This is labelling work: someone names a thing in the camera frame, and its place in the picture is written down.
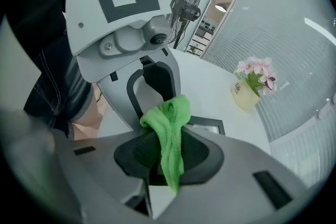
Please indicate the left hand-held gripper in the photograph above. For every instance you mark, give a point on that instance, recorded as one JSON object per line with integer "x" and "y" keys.
{"x": 86, "y": 8}

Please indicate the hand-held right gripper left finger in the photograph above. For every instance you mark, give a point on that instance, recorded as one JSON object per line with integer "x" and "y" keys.
{"x": 99, "y": 165}

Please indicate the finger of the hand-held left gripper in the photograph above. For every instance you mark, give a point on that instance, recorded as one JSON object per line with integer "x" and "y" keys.
{"x": 118, "y": 97}
{"x": 170, "y": 73}

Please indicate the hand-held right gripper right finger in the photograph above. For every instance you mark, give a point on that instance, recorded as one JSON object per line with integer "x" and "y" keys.
{"x": 236, "y": 178}

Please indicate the green wiping cloth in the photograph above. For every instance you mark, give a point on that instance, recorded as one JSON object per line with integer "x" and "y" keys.
{"x": 170, "y": 133}

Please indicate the black picture frame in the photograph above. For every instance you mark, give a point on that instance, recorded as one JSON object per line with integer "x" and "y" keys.
{"x": 210, "y": 123}

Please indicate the person's right leg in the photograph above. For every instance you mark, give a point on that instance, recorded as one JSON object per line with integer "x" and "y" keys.
{"x": 89, "y": 118}

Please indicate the white table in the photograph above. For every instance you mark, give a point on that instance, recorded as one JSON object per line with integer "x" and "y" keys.
{"x": 207, "y": 86}

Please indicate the display shelf with bottles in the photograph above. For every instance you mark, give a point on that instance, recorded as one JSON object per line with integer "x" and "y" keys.
{"x": 203, "y": 34}

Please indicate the person's dark shorts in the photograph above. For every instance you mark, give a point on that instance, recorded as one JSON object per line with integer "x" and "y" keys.
{"x": 57, "y": 81}

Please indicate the black standing fan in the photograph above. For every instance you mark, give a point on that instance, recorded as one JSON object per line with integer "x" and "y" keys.
{"x": 189, "y": 11}

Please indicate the pink flowers in beige pot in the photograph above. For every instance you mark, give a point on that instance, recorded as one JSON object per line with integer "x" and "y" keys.
{"x": 244, "y": 97}

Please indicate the glass partition with blinds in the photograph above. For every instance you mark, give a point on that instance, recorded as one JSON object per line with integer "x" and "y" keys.
{"x": 275, "y": 21}

